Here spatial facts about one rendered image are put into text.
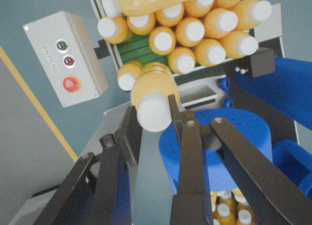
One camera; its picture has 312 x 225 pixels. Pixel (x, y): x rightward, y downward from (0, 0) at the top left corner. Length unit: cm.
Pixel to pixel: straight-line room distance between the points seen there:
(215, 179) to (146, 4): 36
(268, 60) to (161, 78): 43
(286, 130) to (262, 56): 138
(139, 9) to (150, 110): 22
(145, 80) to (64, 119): 168
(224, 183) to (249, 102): 126
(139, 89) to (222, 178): 27
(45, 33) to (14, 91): 156
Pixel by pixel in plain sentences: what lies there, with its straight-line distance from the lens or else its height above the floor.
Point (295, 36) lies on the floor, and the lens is 188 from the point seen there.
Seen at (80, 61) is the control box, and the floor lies 110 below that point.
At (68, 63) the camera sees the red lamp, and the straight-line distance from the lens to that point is 46.
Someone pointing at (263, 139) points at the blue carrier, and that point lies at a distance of 46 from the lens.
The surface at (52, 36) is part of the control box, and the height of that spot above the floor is 110.
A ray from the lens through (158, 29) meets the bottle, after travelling 46.
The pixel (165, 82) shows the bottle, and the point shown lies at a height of 130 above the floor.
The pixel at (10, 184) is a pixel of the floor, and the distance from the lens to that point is 268.
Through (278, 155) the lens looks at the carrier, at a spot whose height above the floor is 16.
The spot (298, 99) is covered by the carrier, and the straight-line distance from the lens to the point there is 96.
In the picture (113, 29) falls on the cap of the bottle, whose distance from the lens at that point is 43.
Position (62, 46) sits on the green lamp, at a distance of 46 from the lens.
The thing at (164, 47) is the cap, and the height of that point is 110.
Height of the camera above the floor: 152
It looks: 69 degrees down
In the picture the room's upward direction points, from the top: 180 degrees counter-clockwise
